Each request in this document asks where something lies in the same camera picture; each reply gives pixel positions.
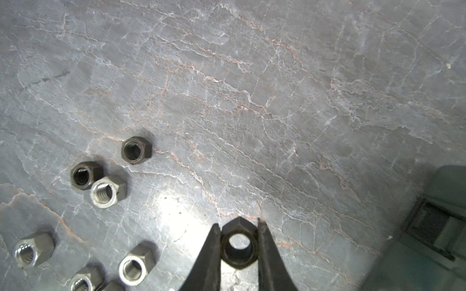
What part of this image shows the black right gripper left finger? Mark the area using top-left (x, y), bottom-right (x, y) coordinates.
top-left (179, 223), bottom-right (222, 291)

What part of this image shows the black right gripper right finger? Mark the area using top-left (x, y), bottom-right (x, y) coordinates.
top-left (258, 218), bottom-right (297, 291)

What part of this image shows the black hex nut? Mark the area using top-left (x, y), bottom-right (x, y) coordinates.
top-left (220, 217), bottom-right (258, 270)
top-left (70, 161), bottom-right (104, 190)
top-left (121, 137), bottom-right (152, 165)

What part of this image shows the silver hex nut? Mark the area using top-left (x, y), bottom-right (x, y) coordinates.
top-left (91, 175), bottom-right (127, 209)
top-left (118, 244), bottom-right (156, 286)
top-left (13, 232), bottom-right (55, 269)
top-left (99, 281), bottom-right (125, 291)
top-left (70, 266), bottom-right (103, 291)

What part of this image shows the green plastic organizer box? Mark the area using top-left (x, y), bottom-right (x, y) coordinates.
top-left (362, 165), bottom-right (466, 291)

